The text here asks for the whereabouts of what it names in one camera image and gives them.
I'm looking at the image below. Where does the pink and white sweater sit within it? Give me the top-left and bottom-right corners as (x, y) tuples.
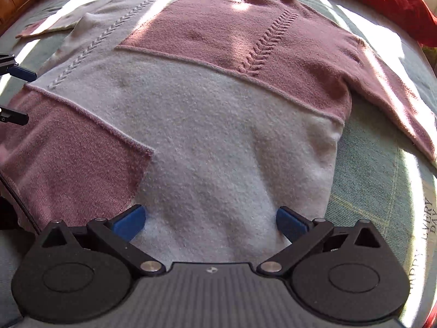
(0, 0), (437, 267)

